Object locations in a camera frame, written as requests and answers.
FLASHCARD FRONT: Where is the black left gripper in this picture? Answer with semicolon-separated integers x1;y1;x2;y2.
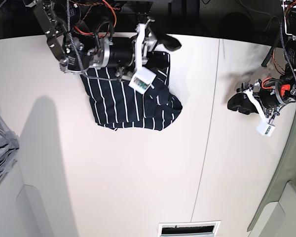
227;78;290;116

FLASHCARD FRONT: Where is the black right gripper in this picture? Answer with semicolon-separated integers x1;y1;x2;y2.
89;31;182;70

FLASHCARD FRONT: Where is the navy white-striped t-shirt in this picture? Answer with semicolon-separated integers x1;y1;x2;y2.
81;66;183;131

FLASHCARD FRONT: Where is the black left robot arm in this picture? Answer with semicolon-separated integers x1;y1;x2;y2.
227;0;296;119

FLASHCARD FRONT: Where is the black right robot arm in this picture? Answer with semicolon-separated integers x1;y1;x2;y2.
24;0;181;79

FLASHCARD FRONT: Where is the black round stool base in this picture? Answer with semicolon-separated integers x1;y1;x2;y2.
219;12;254;40

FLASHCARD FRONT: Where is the green-grey side panel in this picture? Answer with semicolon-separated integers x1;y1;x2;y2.
247;111;296;237

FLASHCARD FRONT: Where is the white slotted vent tray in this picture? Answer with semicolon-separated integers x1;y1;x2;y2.
157;221;221;237

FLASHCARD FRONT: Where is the grey cloth pile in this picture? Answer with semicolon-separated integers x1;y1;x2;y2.
0;116;19;177

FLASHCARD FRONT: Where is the white left side panel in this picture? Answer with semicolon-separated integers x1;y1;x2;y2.
0;162;54;237

